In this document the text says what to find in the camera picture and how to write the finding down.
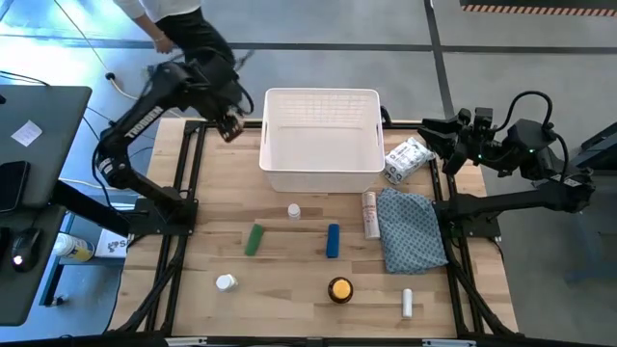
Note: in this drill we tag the small orange pill bottle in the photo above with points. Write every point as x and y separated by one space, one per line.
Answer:
294 211

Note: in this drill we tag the black phone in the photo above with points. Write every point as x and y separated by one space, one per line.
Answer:
12 185

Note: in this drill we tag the black frame clamp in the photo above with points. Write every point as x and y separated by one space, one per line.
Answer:
385 115

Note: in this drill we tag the white and yellow bottle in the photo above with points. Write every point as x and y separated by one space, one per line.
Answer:
72 247

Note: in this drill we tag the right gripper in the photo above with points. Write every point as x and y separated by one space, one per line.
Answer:
474 137

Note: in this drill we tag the amber bottle with yellow cap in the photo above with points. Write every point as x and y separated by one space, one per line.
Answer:
340 290

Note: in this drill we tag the white printed supply pack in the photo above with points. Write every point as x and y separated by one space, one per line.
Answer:
407 159

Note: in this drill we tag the white printed box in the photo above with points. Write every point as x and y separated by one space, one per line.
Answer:
112 243

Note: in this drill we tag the white plastic basket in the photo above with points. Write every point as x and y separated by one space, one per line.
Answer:
323 154

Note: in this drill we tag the white plastic bottle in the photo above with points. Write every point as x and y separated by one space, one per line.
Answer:
225 282

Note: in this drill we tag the white tube with red print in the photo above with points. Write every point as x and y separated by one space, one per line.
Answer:
370 217

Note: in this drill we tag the green bandage roll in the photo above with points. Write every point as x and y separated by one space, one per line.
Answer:
254 240

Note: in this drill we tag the person's hand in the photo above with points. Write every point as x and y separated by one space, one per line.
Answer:
165 45

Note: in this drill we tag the blue patterned cloth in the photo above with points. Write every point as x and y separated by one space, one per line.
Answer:
410 231

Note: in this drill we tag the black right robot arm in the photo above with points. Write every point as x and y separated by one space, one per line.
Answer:
520 197

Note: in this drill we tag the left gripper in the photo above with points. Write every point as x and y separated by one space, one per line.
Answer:
224 91

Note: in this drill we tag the white paper note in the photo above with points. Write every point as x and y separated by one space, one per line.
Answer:
26 133

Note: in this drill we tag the black aluminium table frame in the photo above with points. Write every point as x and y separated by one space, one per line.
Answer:
308 343

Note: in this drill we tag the silver metal bracket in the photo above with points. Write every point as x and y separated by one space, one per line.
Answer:
448 343
185 341

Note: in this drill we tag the blue bandage roll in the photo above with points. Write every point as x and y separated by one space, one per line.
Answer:
332 241

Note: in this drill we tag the blue metal cart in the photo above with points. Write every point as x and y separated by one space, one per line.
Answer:
602 154

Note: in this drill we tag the black desk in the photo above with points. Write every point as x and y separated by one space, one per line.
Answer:
48 144

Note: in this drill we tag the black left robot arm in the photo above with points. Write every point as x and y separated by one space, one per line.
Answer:
144 115

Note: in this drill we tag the black computer mouse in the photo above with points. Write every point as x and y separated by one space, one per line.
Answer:
25 248

